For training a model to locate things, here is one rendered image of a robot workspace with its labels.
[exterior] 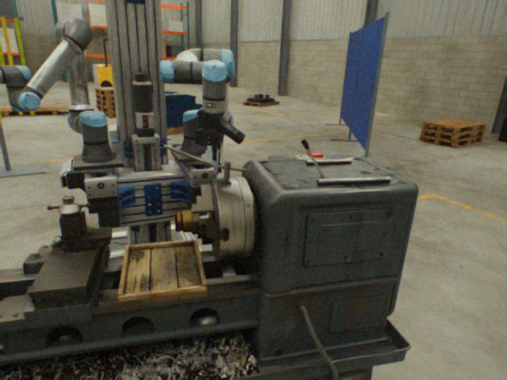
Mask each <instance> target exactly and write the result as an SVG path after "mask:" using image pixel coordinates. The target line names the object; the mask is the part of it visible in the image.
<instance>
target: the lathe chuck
mask: <svg viewBox="0 0 507 380"><path fill-rule="evenodd" d="M224 181H225V178H224V177H221V178H212V179H211V187H212V204H213V208H214V211H213V212H208V217H209V218H215V220H216V222H217V225H218V227H219V229H220V230H223V228H227V229H228V239H227V241H224V240H223V239H219V237H216V238H213V239H212V252H213V255H214V258H215V259H216V260H229V259H237V258H241V257H242V255H243V252H244V248H245V238H246V223H245V212H244V204H243V199H242V192H241V189H240V186H239V183H238V181H237V179H236V178H235V177H230V178H228V182H230V183H231V185H228V186H226V185H223V182H224ZM229 256H233V257H232V258H227V257H229Z"/></svg>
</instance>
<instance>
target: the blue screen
mask: <svg viewBox="0 0 507 380"><path fill-rule="evenodd" d="M389 15H390V12H386V13H385V17H382V18H380V19H379V20H377V21H374V22H372V23H371V24H369V25H366V26H365V25H362V28H360V29H358V30H356V31H355V32H353V33H352V32H350V33H349V46H348V52H347V59H346V66H345V79H344V85H343V92H342V99H341V112H340V119H339V123H325V124H327V125H341V126H347V127H348V128H349V135H348V140H347V139H330V140H331V141H342V142H355V143H359V144H360V145H361V146H362V147H363V148H364V150H365V153H364V157H365V158H368V151H369V147H370V142H371V136H372V126H373V120H374V115H375V105H376V100H377V94H378V88H379V80H380V74H381V68H382V62H383V53H384V47H385V42H386V36H387V26H388V21H389ZM341 118H342V119H343V120H344V121H345V123H346V124H341ZM351 132H352V133H353V135H354V137H355V138H356V140H350V138H351Z"/></svg>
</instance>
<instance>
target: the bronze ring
mask: <svg viewBox="0 0 507 380"><path fill-rule="evenodd" d="M199 218H200V212H193V209H192V208H190V210H183V211H182V212H180V211H177V212H174V225H175V231H177V232H180V231H182V230H183V232H192V233H193V230H194V228H193V219H199Z"/></svg>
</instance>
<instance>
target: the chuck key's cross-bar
mask: <svg viewBox="0 0 507 380"><path fill-rule="evenodd" d="M164 147H165V148H168V149H169V150H172V151H175V152H177V153H179V154H183V155H185V156H187V157H189V158H192V159H195V160H197V161H199V162H202V163H204V164H206V165H210V166H211V167H213V164H211V163H209V162H206V161H204V160H202V159H201V158H198V157H197V156H194V155H192V154H189V153H186V152H184V151H182V150H179V149H177V148H174V147H172V146H167V145H165V146H164ZM229 170H232V171H238V172H244V173H253V174H255V170H250V169H240V168H235V167H230V168H229Z"/></svg>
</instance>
